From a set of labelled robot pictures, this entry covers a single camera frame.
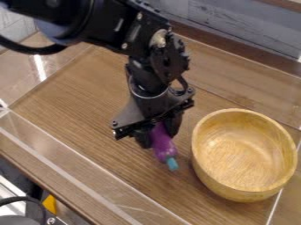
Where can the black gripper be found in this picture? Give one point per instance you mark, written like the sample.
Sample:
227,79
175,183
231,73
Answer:
146,109

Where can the purple toy eggplant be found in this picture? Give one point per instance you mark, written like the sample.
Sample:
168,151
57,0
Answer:
163,147

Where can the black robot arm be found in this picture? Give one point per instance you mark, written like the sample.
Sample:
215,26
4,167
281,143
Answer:
131,28

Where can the brown wooden bowl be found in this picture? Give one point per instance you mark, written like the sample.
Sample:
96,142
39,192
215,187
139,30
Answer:
243,154

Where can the clear acrylic front wall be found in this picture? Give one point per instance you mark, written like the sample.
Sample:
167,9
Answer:
107,179

